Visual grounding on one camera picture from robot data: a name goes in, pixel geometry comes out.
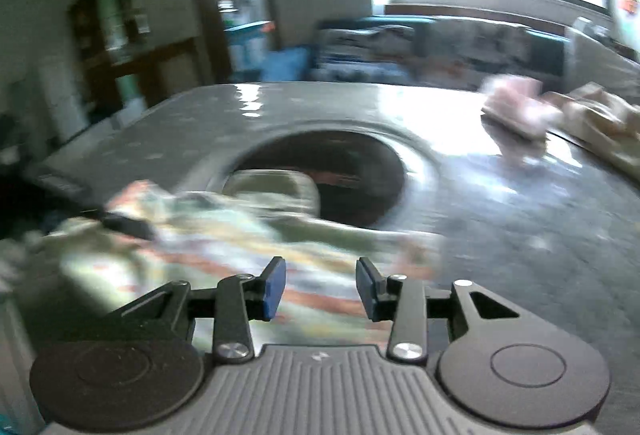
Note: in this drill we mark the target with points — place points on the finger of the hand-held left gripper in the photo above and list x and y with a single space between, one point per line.
127 225

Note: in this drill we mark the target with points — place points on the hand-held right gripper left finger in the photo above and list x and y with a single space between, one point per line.
274 290

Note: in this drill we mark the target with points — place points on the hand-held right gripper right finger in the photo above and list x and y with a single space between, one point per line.
367 292

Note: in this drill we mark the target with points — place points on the colourful printed pants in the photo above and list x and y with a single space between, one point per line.
325 240

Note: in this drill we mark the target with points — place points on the wooden cabinet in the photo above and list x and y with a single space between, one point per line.
125 40

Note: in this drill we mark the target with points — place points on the blue blurred object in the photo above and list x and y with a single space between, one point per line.
282 62

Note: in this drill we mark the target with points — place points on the butterfly print cushion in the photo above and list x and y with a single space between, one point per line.
475 50
365 52

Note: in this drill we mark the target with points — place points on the beige cloth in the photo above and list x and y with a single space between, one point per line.
600 125

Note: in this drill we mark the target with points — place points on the teal sofa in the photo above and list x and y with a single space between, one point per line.
547 50

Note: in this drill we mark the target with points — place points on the grey pillow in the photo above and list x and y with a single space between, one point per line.
600 50

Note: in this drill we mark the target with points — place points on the colourful pinwheel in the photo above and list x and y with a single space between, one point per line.
631 4

